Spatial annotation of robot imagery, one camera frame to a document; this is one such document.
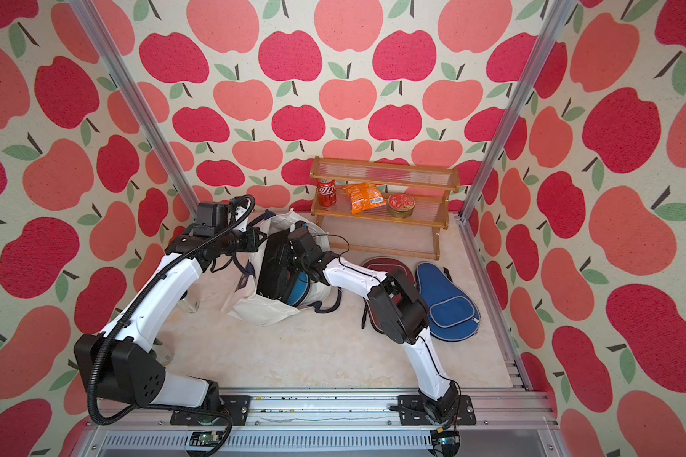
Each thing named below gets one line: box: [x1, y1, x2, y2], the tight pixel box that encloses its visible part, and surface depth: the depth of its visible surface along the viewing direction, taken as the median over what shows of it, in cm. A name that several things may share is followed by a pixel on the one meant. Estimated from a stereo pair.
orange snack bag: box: [342, 181, 387, 215], surface depth 103 cm
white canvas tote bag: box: [221, 208, 332, 326], surface depth 84 cm
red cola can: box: [318, 178, 338, 208], surface depth 98 cm
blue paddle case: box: [415, 261, 482, 342], surface depth 92 cm
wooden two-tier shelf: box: [309, 156, 461, 261], surface depth 103 cm
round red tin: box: [387, 192, 416, 219], surface depth 101 cm
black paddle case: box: [257, 227, 301, 303], surface depth 88 cm
